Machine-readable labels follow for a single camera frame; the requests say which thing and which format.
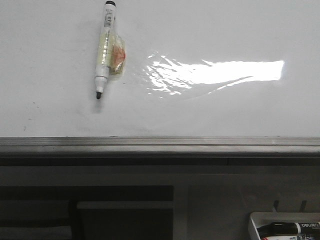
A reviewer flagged white taped whiteboard marker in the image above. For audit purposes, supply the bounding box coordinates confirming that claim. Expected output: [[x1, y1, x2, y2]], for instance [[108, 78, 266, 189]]
[[94, 0, 126, 100]]

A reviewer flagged white marker tray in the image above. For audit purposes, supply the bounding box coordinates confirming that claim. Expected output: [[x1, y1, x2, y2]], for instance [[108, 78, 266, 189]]
[[248, 212, 320, 240]]

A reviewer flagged black deli marker in tray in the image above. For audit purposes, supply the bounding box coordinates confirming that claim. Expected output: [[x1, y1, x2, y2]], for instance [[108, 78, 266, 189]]
[[257, 222, 320, 237]]

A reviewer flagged dark cabinet panel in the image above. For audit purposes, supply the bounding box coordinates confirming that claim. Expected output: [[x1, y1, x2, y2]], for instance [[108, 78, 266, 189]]
[[0, 185, 174, 240]]

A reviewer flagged white whiteboard with metal frame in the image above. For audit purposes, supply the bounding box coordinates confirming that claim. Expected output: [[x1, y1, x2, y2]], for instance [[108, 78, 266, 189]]
[[0, 0, 320, 156]]

